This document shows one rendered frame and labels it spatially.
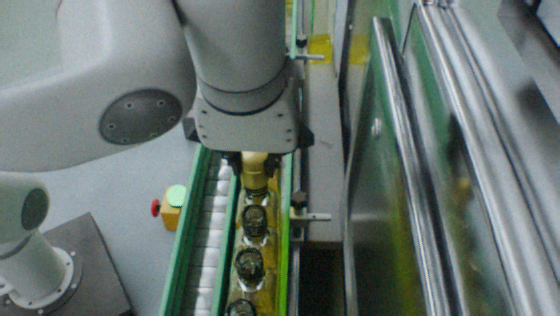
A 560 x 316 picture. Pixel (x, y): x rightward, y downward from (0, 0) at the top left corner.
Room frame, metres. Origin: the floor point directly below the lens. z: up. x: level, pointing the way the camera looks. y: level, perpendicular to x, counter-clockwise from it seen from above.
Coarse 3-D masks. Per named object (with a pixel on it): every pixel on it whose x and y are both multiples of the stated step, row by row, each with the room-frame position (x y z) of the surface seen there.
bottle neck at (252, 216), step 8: (248, 208) 0.29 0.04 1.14; (256, 208) 0.29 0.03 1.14; (264, 208) 0.29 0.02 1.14; (248, 216) 0.28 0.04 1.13; (256, 216) 0.29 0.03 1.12; (264, 216) 0.27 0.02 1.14; (248, 224) 0.26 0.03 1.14; (256, 224) 0.26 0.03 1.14; (264, 224) 0.27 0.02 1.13; (248, 232) 0.27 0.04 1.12; (256, 232) 0.26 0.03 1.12; (264, 232) 0.27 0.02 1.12; (248, 240) 0.27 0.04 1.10; (256, 240) 0.26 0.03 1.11; (264, 240) 0.27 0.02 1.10
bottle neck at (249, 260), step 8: (248, 248) 0.23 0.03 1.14; (240, 256) 0.22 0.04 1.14; (248, 256) 0.23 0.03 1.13; (256, 256) 0.23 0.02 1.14; (240, 264) 0.21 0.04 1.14; (248, 264) 0.23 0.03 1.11; (256, 264) 0.21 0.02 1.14; (240, 272) 0.21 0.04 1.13; (248, 272) 0.21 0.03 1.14; (256, 272) 0.21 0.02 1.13; (240, 280) 0.21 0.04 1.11; (248, 280) 0.21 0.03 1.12; (256, 280) 0.21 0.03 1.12; (248, 288) 0.21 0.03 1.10; (256, 288) 0.21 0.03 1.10
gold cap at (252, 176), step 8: (240, 152) 0.34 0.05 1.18; (248, 152) 0.34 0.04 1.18; (256, 152) 0.34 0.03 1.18; (264, 152) 0.34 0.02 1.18; (240, 160) 0.33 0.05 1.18; (248, 160) 0.33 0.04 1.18; (256, 160) 0.33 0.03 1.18; (264, 160) 0.33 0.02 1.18; (240, 168) 0.33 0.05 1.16; (248, 168) 0.32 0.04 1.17; (256, 168) 0.32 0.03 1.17; (264, 168) 0.32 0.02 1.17; (240, 176) 0.33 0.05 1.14; (248, 176) 0.32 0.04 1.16; (256, 176) 0.32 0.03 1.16; (264, 176) 0.32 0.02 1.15; (248, 184) 0.32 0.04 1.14; (256, 184) 0.32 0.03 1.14; (264, 184) 0.32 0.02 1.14
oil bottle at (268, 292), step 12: (264, 276) 0.23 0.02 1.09; (276, 276) 0.23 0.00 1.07; (240, 288) 0.21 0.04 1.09; (264, 288) 0.21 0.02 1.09; (276, 288) 0.22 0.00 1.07; (228, 300) 0.20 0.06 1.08; (252, 300) 0.20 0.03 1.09; (264, 300) 0.20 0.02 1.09; (276, 300) 0.22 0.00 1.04; (264, 312) 0.19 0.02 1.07; (276, 312) 0.21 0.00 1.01
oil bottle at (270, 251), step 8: (240, 232) 0.29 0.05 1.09; (272, 232) 0.29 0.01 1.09; (240, 240) 0.27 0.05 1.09; (272, 240) 0.28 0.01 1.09; (240, 248) 0.26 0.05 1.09; (256, 248) 0.26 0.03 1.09; (264, 248) 0.26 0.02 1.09; (272, 248) 0.26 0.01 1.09; (264, 256) 0.26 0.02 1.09; (272, 256) 0.26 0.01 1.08; (264, 264) 0.25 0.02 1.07; (272, 264) 0.25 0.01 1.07
